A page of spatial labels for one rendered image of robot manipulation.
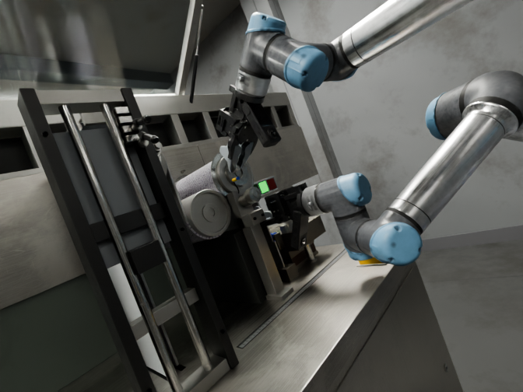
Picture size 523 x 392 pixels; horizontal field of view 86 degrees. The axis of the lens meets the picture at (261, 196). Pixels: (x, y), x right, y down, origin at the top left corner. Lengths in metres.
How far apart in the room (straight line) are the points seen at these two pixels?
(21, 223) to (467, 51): 3.03
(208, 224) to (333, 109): 2.67
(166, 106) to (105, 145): 0.66
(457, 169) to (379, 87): 2.54
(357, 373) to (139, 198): 0.51
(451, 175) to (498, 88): 0.20
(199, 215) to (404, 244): 0.45
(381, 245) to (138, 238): 0.42
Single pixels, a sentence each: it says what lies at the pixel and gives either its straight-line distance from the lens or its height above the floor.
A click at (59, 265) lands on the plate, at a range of 0.94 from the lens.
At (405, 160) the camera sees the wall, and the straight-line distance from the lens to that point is 3.09.
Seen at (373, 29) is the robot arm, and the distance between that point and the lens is 0.62.
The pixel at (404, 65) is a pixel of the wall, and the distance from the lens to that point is 3.09.
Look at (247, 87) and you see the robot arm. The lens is 0.65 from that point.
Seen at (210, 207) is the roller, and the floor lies 1.19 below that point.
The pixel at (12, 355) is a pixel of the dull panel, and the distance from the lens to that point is 0.95.
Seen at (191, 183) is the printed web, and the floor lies 1.28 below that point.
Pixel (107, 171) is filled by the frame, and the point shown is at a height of 1.31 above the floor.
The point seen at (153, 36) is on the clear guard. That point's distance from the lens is 1.14.
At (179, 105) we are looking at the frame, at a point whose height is 1.61.
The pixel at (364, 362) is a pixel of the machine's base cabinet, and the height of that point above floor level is 0.79.
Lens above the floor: 1.19
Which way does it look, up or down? 2 degrees down
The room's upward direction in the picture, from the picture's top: 21 degrees counter-clockwise
